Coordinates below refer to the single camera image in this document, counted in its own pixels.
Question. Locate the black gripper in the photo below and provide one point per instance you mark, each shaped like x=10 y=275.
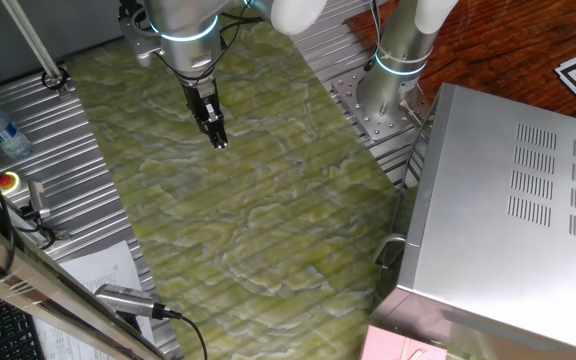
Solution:
x=200 y=102

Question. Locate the black monitor screen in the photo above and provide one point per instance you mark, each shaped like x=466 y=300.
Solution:
x=410 y=165

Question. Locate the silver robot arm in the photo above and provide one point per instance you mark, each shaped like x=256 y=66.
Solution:
x=188 y=25

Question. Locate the silver microwave body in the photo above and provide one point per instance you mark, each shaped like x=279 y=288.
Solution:
x=493 y=225

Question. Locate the green marble pattern mat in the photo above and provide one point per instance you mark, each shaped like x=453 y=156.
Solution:
x=268 y=225

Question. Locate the white printed paper sheet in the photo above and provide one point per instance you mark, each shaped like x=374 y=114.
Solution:
x=103 y=270

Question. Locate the aluminium pole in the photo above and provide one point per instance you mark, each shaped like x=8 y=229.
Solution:
x=33 y=42

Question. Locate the clear plastic water bottle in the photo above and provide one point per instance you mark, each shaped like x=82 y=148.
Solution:
x=3 y=132

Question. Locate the yellow red emergency stop button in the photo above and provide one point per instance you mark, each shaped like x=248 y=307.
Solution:
x=7 y=181

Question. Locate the pink gift box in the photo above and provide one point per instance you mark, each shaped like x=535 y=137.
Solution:
x=383 y=345

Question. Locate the wrist camera on grey bracket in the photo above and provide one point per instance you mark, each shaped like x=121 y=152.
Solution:
x=140 y=40

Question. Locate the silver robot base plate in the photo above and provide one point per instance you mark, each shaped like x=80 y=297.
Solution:
x=353 y=95

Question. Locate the silver ridged camera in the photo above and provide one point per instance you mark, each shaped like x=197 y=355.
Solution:
x=123 y=299

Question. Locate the aluminium frame bar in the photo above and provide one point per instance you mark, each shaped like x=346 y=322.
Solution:
x=43 y=290

